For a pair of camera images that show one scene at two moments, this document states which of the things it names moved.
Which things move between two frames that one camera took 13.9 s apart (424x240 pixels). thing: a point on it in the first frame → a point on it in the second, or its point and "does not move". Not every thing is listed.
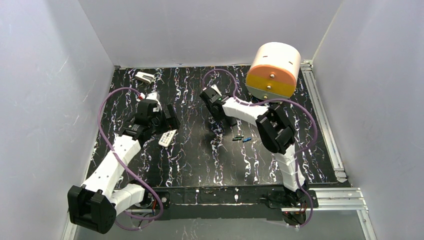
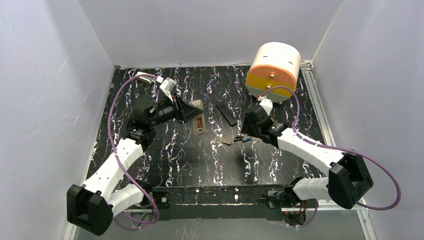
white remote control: x=166 y=138 → x=199 y=122
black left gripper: x=170 y=117 → x=178 y=109
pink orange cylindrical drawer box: x=273 y=73 does not move
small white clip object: x=145 y=77 does not move
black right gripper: x=210 y=96 → x=251 y=120
